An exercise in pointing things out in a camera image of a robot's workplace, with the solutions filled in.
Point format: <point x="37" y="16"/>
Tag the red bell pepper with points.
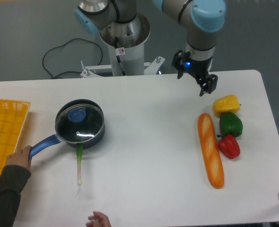
<point x="229" y="146"/>

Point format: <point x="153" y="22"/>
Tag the green bell pepper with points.
<point x="231" y="124"/>

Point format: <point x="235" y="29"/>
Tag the dark pot with blue handle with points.
<point x="55" y="139"/>

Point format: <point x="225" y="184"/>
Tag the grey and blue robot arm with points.
<point x="213" y="9"/>

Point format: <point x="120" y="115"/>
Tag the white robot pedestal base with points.
<point x="125" y="33"/>

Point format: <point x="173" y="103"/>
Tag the green spring onion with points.
<point x="79" y="163"/>

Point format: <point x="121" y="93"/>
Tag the person's right hand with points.
<point x="98" y="219"/>

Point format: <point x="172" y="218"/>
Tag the dark green sleeved forearm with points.
<point x="13" y="179"/>

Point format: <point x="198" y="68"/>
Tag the glass lid with blue knob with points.
<point x="65" y="122"/>

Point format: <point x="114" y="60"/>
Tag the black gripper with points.
<point x="186" y="62"/>

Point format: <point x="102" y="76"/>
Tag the person's left hand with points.
<point x="20" y="158"/>

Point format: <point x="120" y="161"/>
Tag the yellow bell pepper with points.
<point x="226" y="104"/>

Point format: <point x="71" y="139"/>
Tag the yellow woven basket tray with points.
<point x="13" y="114"/>

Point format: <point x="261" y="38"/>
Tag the orange baguette loaf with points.
<point x="210" y="151"/>

